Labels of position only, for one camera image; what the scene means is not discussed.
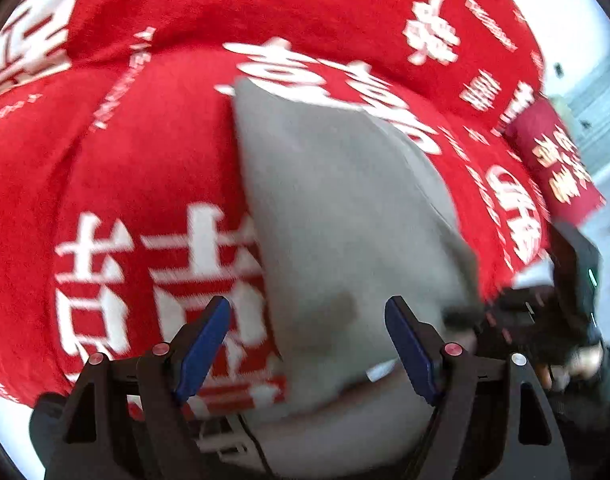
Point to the red printed blanket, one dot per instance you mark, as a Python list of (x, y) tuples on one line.
[(160, 135)]

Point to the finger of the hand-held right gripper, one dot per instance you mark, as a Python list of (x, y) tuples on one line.
[(462, 317)]

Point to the grey knit garment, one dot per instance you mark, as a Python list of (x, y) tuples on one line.
[(335, 210)]

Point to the dark red printed cushion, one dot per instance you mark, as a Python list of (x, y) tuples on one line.
[(550, 160)]

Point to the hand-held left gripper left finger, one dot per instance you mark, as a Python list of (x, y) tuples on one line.
[(205, 345)]

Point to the person's right hand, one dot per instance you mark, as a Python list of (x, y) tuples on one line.
[(577, 362)]

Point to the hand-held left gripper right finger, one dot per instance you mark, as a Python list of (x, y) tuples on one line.
[(410, 345)]

